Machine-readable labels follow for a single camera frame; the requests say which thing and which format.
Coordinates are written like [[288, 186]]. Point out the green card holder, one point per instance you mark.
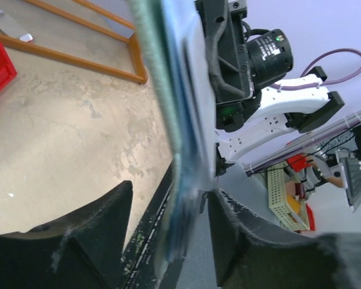
[[173, 44]]

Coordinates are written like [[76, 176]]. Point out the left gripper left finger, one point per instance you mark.
[[82, 249]]

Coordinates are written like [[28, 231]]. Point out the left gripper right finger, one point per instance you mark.
[[251, 252]]

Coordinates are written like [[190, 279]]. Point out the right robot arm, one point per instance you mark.
[[254, 100]]

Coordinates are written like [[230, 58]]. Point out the wooden rack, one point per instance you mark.
[[74, 33]]

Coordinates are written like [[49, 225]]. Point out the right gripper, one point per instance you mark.
[[226, 50]]

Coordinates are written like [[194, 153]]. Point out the perforated cream crate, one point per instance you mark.
[[292, 215]]

